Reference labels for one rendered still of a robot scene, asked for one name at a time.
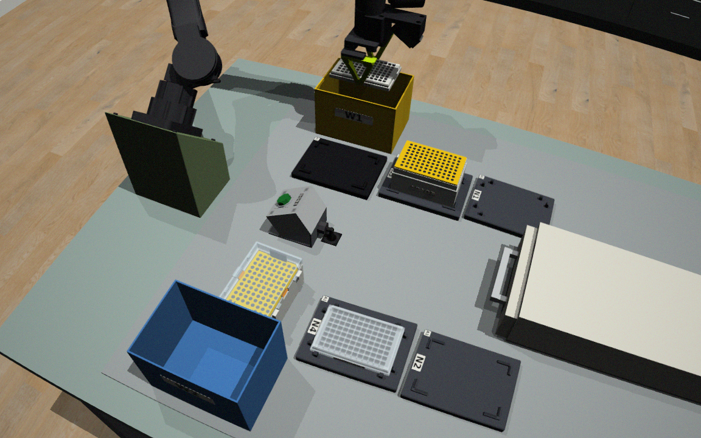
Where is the yellow open-top bin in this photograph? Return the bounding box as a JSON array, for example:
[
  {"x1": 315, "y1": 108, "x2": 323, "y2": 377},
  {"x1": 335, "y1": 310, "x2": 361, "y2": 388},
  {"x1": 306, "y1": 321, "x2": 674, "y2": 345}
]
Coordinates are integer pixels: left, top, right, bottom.
[{"x1": 315, "y1": 58, "x2": 414, "y2": 154}]

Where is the blue open-top bin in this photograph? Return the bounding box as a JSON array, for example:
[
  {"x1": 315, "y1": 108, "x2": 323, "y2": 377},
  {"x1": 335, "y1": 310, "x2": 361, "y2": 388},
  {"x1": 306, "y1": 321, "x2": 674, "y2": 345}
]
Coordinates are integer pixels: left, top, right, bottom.
[{"x1": 127, "y1": 279, "x2": 287, "y2": 431}]

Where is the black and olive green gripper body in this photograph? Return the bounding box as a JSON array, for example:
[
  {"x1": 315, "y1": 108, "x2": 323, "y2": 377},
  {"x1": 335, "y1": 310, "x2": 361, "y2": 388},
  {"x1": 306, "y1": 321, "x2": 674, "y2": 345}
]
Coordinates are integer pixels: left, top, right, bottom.
[{"x1": 341, "y1": 7, "x2": 393, "y2": 60}]

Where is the white multi-well plate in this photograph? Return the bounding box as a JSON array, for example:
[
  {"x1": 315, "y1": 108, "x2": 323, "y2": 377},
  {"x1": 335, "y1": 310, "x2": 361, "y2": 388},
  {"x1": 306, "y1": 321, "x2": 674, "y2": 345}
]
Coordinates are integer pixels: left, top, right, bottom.
[{"x1": 310, "y1": 304, "x2": 405, "y2": 376}]

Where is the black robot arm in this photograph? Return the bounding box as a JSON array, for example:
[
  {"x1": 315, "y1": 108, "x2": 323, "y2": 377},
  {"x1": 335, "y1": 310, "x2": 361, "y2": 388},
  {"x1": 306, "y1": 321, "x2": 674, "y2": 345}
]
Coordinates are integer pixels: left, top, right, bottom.
[{"x1": 131, "y1": 0, "x2": 427, "y2": 137}]

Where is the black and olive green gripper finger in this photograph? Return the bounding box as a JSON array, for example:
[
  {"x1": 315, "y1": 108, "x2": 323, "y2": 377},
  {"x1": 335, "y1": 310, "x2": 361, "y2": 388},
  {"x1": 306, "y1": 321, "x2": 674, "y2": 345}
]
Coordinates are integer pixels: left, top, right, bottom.
[
  {"x1": 341, "y1": 55, "x2": 377, "y2": 85},
  {"x1": 367, "y1": 35, "x2": 393, "y2": 60}
]

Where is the pale grey bench mat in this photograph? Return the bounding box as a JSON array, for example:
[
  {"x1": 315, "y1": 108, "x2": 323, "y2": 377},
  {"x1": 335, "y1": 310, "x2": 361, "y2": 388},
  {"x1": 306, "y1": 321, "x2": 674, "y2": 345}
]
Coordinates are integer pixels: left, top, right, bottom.
[{"x1": 101, "y1": 88, "x2": 701, "y2": 438}]

